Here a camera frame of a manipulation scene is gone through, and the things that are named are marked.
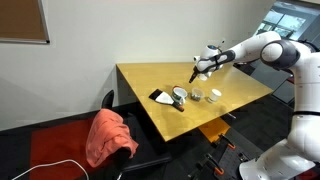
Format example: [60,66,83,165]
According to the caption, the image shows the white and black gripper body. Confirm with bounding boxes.
[193,66,217,78]

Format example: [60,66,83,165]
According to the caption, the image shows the foil sweets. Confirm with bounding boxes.
[191,94,202,101]

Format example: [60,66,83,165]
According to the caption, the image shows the white green christmas mug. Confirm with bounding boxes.
[172,88,188,105]

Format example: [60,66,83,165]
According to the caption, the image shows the clear plastic tupperware container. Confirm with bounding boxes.
[191,88,204,101]

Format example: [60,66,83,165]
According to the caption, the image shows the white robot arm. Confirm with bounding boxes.
[192,31,320,180]

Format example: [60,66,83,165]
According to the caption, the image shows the black orange clamp left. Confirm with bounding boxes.
[218,134,236,149]

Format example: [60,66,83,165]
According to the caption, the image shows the black orange clamp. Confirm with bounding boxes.
[218,134,236,149]
[205,154,224,175]

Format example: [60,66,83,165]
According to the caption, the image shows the black orange clamp right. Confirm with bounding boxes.
[205,154,224,175]

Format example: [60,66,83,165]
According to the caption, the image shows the black office chair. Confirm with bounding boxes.
[101,90,172,180]

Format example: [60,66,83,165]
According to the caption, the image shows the pink cloth on chair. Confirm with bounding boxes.
[86,109,139,168]

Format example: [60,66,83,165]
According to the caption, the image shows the cork notice board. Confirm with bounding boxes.
[0,0,50,44]

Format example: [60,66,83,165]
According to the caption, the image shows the white wall socket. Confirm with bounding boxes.
[218,40,225,48]

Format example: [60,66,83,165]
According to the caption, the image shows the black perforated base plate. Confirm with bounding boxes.
[187,128,262,180]

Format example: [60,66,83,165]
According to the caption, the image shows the white cable on floor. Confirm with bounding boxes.
[11,158,90,180]

